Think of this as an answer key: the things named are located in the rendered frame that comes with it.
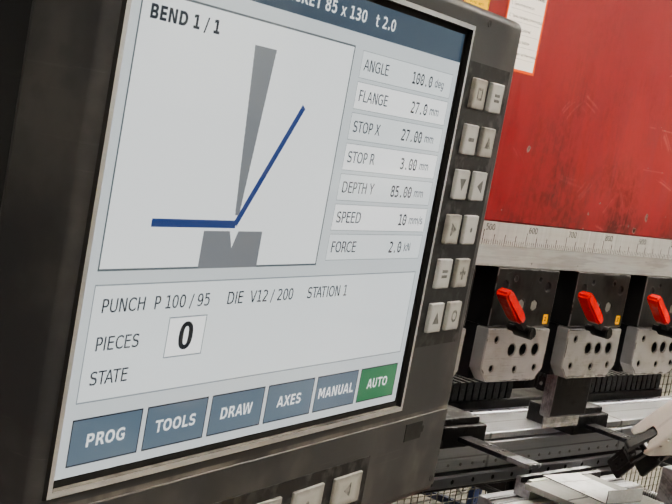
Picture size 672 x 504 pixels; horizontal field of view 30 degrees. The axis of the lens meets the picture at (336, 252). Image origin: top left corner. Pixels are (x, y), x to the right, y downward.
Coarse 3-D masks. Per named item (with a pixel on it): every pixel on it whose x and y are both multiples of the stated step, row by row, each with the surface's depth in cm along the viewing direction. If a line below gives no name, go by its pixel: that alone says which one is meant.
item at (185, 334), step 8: (176, 320) 63; (184, 320) 64; (192, 320) 64; (200, 320) 65; (168, 328) 63; (176, 328) 63; (184, 328) 64; (192, 328) 64; (200, 328) 65; (168, 336) 63; (176, 336) 63; (184, 336) 64; (192, 336) 65; (200, 336) 65; (168, 344) 63; (176, 344) 64; (184, 344) 64; (192, 344) 65; (200, 344) 65; (168, 352) 63; (176, 352) 64; (184, 352) 64; (192, 352) 65; (200, 352) 66
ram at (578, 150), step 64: (576, 0) 173; (640, 0) 184; (576, 64) 176; (640, 64) 188; (512, 128) 169; (576, 128) 180; (640, 128) 192; (512, 192) 172; (576, 192) 183; (640, 192) 196; (512, 256) 175; (576, 256) 187
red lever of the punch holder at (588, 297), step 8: (584, 296) 185; (592, 296) 184; (584, 304) 185; (592, 304) 185; (584, 312) 187; (592, 312) 186; (600, 312) 187; (592, 320) 188; (600, 320) 187; (592, 328) 190; (600, 328) 189; (608, 328) 189; (600, 336) 190; (608, 336) 189
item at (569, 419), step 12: (552, 384) 196; (564, 384) 197; (576, 384) 200; (588, 384) 202; (552, 396) 196; (564, 396) 198; (576, 396) 200; (540, 408) 197; (552, 408) 196; (564, 408) 199; (576, 408) 201; (552, 420) 199; (564, 420) 201; (576, 420) 204
